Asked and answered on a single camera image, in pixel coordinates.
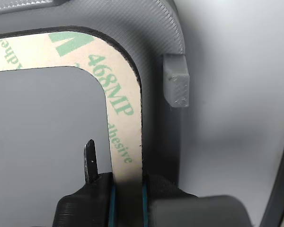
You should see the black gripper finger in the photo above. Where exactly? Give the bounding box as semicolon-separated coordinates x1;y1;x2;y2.
52;139;116;227
142;174;251;227

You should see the gray 3D-printed box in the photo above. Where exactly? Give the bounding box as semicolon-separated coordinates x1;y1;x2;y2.
0;0;191;227

